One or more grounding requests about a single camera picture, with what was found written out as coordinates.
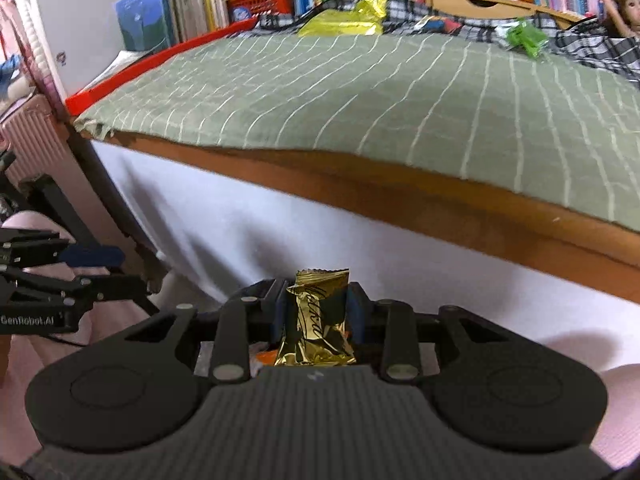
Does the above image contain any red plastic crate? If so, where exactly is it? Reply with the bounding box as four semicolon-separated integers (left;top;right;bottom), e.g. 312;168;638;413
226;0;295;20

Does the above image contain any red plastic rail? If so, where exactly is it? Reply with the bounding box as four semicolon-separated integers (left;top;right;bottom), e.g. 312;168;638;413
65;16;261;118

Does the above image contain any white bed side panel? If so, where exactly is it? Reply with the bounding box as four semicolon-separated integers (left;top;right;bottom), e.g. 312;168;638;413
92;140;640;361

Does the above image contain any person's pink clothing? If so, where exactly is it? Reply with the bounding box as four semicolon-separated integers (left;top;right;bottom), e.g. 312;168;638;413
0;210;640;480

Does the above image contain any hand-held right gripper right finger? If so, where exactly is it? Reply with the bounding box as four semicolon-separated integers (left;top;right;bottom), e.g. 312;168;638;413
347;282;516;383

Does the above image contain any pink ribbed suitcase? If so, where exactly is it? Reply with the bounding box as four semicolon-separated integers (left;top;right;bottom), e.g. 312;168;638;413
0;95;71;186

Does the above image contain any green crumpled wrapper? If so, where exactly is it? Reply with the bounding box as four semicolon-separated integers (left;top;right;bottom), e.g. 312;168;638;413
505;17;551;58

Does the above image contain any wooden bed frame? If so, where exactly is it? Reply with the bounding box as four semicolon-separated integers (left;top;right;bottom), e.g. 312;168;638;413
90;130;640;306

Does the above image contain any gold candy packet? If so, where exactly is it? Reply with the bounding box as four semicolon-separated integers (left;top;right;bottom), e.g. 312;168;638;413
272;268;358;367

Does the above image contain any yellow-green foil packet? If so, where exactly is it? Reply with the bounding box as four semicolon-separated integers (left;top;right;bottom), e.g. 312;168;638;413
299;0;390;37

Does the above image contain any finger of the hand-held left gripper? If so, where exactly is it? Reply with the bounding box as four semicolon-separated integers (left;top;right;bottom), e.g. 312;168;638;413
0;230;126;272
0;267;151;308

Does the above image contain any brown haired doll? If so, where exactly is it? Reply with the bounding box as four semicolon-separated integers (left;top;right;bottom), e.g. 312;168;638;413
597;0;640;41

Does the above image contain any wooden desk shelf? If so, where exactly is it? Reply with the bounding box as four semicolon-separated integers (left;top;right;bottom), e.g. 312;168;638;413
424;0;586;26

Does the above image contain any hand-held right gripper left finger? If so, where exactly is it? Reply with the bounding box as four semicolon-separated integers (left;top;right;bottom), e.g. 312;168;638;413
122;280;288;383

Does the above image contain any printed magazine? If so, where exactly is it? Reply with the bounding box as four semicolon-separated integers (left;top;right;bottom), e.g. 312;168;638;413
87;49;151;91

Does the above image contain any white rounded cabinet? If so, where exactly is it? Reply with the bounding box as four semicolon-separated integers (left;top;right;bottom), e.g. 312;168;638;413
10;0;126;98

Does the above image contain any black white plaid blanket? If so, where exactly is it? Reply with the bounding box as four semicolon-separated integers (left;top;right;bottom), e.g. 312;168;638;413
250;0;640;83

